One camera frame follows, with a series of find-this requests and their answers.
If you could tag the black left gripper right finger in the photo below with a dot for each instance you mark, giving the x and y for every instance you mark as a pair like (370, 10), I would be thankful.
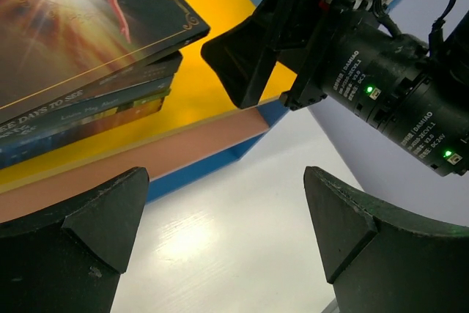
(381, 258)

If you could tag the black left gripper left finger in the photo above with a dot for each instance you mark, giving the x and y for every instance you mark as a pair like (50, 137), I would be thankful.
(69, 257)

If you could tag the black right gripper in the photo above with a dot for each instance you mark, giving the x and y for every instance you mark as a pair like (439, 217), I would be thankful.
(416, 96)

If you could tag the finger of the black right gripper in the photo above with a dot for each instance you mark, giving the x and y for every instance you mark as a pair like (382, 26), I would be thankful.
(291, 32)

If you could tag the Edward Tulane book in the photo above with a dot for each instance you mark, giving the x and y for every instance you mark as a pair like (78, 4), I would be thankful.
(131, 76)

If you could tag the Three Days to See book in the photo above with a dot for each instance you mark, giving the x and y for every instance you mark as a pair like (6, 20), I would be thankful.
(52, 48)

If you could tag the A Tale of Two Cities book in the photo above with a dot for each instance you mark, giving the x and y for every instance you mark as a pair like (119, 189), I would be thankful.
(24, 119)

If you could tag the blue and yellow bookshelf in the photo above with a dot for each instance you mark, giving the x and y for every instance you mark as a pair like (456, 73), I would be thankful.
(196, 126)

